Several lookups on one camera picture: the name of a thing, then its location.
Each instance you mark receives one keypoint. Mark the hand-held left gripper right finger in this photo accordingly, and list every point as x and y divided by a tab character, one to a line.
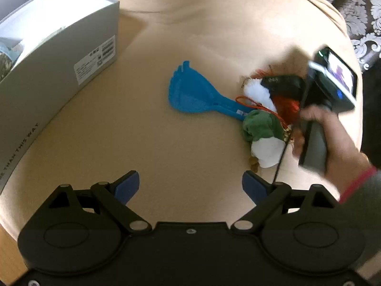
253	186

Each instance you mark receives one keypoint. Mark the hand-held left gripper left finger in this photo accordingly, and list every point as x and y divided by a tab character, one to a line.
128	186

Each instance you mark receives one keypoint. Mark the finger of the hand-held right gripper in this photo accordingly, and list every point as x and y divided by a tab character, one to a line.
282	85

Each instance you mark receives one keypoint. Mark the green and white plush duck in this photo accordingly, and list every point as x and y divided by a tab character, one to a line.
265	152

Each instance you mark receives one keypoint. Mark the white cardboard box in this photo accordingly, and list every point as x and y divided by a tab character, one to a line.
59	65

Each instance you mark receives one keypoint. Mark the clear snack packet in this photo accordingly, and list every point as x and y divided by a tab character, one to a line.
7	59

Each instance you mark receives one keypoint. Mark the person's right forearm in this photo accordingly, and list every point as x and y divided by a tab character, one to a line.
366	205

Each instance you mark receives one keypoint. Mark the person's right hand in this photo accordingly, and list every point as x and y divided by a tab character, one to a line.
342	146

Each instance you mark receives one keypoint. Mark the brown damask curtain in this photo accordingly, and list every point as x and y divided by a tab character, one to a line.
357	12

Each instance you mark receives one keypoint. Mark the blue plastic scoop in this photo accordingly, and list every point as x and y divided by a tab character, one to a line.
190	92

